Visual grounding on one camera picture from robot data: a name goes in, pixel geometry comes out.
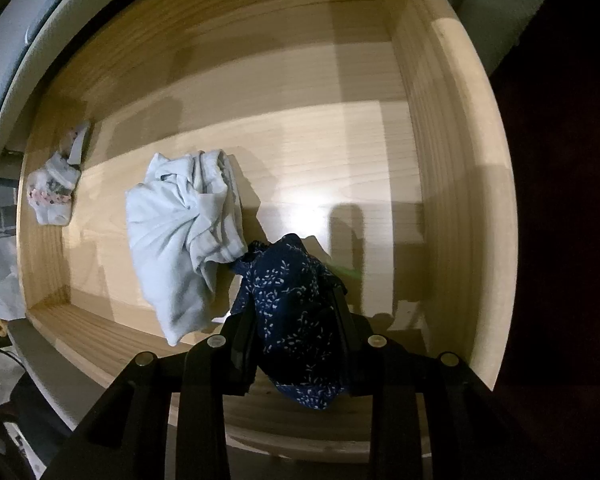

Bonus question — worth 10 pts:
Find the white floral sock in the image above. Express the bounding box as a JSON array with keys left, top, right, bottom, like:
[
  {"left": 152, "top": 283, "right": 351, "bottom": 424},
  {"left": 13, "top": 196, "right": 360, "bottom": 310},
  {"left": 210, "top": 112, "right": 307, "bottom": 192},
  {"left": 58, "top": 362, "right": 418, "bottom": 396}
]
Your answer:
[{"left": 26, "top": 120, "right": 93, "bottom": 226}]

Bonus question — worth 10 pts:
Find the pale white underwear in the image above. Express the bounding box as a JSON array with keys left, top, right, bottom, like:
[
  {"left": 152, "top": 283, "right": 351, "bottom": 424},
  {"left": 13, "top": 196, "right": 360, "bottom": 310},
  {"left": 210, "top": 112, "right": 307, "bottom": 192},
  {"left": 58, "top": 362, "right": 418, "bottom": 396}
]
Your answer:
[{"left": 125, "top": 149, "right": 251, "bottom": 347}]

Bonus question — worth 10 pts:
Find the wooden drawer with grey front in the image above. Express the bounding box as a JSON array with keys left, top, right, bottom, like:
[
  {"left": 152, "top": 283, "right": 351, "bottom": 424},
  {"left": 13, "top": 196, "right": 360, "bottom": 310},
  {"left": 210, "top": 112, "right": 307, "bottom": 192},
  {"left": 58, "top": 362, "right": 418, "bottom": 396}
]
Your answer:
[{"left": 2, "top": 0, "right": 518, "bottom": 461}]

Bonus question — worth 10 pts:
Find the white plastic bag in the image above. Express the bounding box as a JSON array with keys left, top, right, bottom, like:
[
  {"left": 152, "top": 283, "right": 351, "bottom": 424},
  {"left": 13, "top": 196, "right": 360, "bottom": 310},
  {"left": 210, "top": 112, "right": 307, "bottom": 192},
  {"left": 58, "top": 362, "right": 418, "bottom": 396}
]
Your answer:
[{"left": 0, "top": 237, "right": 28, "bottom": 321}]

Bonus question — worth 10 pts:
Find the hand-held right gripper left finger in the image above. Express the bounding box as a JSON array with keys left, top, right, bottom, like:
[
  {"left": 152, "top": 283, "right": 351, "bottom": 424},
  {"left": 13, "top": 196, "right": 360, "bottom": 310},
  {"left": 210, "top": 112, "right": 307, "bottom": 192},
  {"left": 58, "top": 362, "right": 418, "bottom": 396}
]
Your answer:
[{"left": 40, "top": 305, "right": 258, "bottom": 480}]

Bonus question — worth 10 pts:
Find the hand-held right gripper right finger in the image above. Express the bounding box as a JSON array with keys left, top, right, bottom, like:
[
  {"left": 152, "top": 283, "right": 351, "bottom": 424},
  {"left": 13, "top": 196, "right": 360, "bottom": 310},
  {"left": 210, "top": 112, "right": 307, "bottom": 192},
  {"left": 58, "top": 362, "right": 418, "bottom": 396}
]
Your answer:
[{"left": 332, "top": 287, "right": 546, "bottom": 480}]

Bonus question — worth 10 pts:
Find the navy floral underwear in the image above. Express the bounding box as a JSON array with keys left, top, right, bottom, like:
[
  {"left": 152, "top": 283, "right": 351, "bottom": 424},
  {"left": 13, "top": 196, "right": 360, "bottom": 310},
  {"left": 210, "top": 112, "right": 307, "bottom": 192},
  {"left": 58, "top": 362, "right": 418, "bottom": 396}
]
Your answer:
[{"left": 228, "top": 233, "right": 353, "bottom": 411}]

